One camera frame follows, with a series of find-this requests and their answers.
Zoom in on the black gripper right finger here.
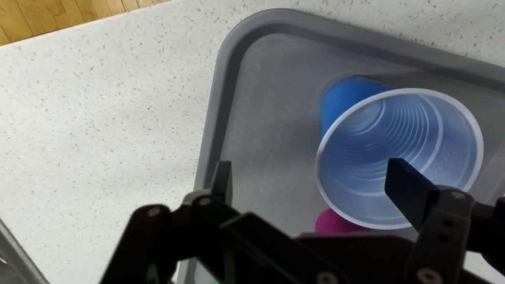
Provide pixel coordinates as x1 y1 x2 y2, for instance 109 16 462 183
383 156 505 284

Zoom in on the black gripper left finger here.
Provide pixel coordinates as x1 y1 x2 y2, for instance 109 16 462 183
99 160 249 284

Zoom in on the blue plastic cup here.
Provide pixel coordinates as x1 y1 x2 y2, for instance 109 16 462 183
314 76 486 232

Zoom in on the magenta plastic cup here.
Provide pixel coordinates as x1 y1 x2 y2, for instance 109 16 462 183
314 207 371 237

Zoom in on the grey plastic tray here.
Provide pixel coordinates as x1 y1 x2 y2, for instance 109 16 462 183
175 7 505 284

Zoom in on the stainless steel double sink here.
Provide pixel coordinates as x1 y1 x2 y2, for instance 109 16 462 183
0 220 52 284

